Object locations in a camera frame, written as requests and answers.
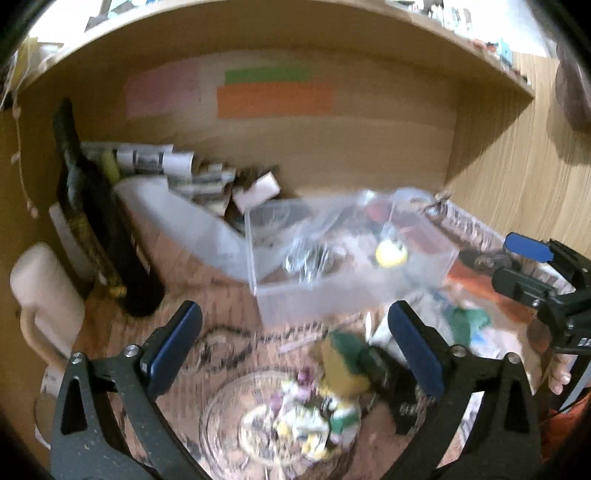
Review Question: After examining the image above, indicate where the black pouch with chain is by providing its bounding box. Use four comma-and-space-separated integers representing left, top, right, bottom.
358, 345, 429, 436

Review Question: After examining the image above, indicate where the clear plastic bin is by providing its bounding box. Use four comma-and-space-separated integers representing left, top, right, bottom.
245, 188, 459, 328

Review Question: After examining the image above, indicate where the floral fabric scrunchie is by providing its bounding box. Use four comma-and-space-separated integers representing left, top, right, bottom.
270, 368, 362, 463

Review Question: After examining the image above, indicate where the orange cloth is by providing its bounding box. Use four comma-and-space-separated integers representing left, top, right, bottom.
445, 260, 534, 325

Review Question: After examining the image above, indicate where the cream ceramic mug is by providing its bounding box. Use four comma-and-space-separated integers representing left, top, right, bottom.
10, 243, 85, 374

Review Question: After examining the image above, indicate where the wooden shelf unit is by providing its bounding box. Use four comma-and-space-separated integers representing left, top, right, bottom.
1, 1, 590, 272

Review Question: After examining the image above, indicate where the dark wine bottle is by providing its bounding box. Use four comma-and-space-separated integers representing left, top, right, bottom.
52, 98, 164, 318

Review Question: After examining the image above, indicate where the black white braided cord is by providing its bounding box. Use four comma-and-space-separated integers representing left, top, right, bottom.
195, 324, 325, 370

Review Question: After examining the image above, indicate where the green knitted cloth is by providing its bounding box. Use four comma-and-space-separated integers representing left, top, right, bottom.
448, 307, 491, 347

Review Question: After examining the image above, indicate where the brown hanging bag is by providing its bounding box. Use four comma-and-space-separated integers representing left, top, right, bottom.
555, 44, 590, 134

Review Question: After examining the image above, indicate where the yellow green sponge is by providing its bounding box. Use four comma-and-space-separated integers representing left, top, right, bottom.
321, 330, 370, 398

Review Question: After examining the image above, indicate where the stack of newspapers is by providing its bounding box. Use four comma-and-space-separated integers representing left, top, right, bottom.
81, 141, 280, 217

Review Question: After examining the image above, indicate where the person right hand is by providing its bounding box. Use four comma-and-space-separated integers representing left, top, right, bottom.
547, 354, 576, 396

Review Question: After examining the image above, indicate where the green sticky note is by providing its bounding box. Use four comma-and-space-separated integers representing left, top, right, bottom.
224, 66, 311, 85

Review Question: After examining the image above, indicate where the pink sticky note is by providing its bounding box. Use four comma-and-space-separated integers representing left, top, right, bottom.
124, 59, 199, 118

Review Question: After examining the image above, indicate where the orange sticky note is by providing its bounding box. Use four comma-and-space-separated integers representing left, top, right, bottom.
216, 82, 335, 120

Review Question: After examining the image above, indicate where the yellow plush ball face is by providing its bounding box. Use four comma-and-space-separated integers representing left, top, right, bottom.
375, 239, 409, 269

